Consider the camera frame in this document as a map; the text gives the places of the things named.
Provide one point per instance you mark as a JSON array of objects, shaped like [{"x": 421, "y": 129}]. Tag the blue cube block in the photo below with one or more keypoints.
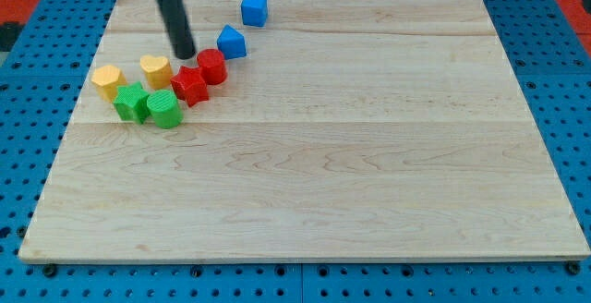
[{"x": 254, "y": 12}]

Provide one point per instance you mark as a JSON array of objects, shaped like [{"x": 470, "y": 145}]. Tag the green cylinder block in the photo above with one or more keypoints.
[{"x": 164, "y": 109}]

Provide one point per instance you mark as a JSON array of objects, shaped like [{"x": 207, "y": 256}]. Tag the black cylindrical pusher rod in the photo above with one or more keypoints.
[{"x": 176, "y": 24}]

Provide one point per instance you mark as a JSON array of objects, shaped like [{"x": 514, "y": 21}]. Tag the red cylinder block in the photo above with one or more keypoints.
[{"x": 212, "y": 64}]

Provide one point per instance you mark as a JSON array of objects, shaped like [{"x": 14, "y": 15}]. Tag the yellow hexagon block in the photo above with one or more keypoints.
[{"x": 106, "y": 81}]

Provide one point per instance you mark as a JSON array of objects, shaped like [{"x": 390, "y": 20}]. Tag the yellow heart block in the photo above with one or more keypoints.
[{"x": 157, "y": 71}]

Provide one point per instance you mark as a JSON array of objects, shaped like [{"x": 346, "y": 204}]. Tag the wooden board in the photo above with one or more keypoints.
[{"x": 353, "y": 131}]

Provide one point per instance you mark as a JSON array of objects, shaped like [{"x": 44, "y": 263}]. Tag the green star block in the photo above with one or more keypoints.
[{"x": 130, "y": 103}]

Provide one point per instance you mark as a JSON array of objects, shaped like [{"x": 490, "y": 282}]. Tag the red star block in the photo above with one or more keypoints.
[{"x": 189, "y": 85}]

